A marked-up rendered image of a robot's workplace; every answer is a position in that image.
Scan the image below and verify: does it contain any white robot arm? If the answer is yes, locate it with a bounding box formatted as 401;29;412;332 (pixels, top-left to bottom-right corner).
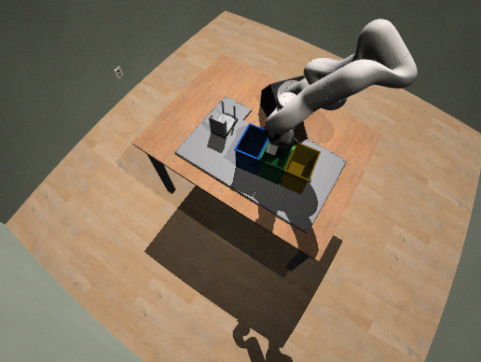
266;19;418;156

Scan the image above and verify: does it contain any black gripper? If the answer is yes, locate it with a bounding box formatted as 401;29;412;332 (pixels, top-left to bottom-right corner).
264;127;299;151

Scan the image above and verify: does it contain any green bin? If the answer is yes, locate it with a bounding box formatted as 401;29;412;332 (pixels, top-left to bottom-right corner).
258;141;294;185

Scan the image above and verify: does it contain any olive-yellow open-top bin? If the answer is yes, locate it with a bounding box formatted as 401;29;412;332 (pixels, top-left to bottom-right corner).
281;143;321;194

